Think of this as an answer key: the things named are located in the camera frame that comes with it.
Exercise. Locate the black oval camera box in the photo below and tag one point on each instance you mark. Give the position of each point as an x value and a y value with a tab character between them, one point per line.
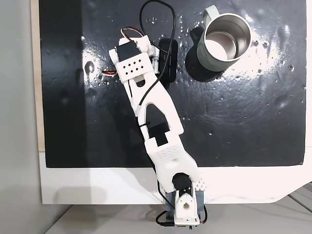
164	68

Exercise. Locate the white foam board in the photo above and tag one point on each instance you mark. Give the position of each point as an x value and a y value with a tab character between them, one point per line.
97	182

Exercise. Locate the green steel-lined mug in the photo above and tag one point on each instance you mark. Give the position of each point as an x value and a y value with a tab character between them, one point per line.
202	58

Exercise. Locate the black table mat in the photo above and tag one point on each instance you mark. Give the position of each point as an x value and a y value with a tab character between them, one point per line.
243	122

